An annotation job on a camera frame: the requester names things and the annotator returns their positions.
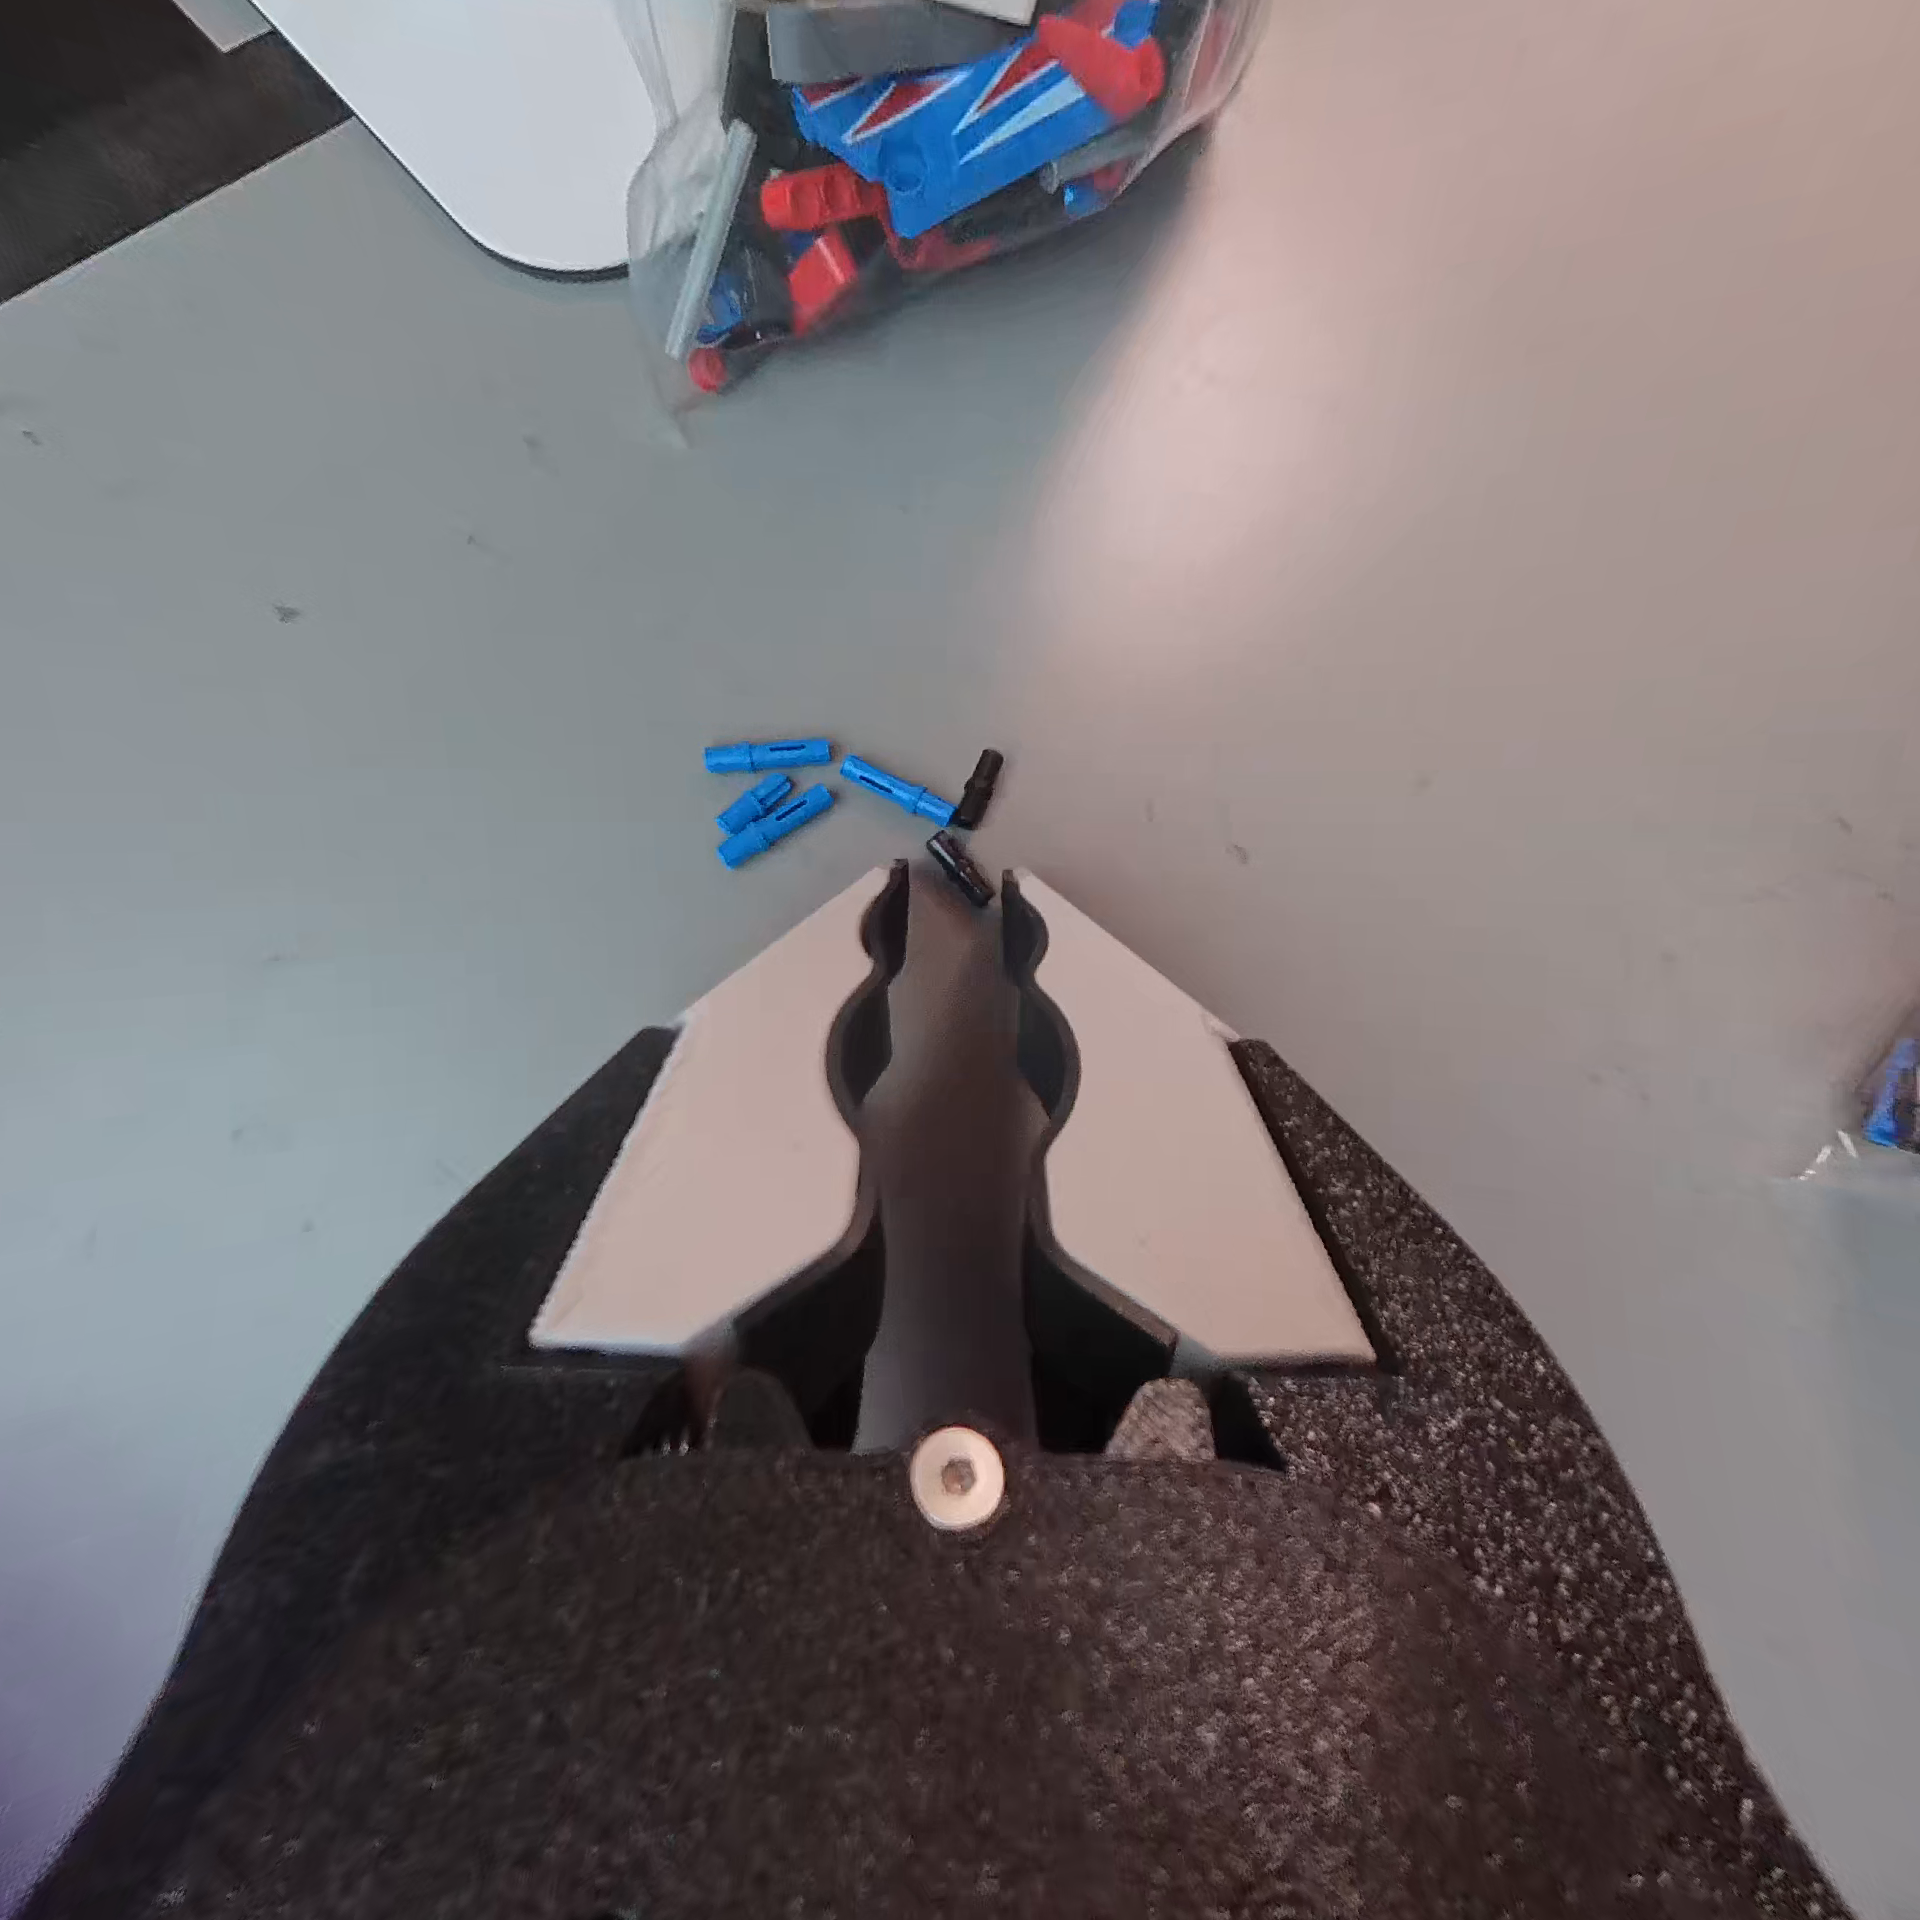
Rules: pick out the pile of small toy pins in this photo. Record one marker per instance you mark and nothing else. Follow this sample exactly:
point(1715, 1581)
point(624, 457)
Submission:
point(773, 807)

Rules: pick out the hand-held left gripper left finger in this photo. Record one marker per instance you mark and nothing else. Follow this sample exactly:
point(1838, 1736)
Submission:
point(704, 1184)

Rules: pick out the large bag of toy bricks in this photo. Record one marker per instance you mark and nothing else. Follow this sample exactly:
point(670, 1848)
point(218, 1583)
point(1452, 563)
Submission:
point(931, 165)

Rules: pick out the small clear plastic bag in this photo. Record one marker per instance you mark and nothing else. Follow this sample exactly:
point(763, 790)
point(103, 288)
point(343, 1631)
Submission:
point(1893, 1095)

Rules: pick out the white monitor stand base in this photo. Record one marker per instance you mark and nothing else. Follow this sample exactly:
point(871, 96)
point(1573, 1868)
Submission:
point(511, 119)

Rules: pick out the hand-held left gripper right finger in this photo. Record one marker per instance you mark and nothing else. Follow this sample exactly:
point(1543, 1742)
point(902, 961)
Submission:
point(1202, 1184)

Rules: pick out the grey desk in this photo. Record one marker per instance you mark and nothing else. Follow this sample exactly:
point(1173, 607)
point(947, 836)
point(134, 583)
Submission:
point(1426, 675)

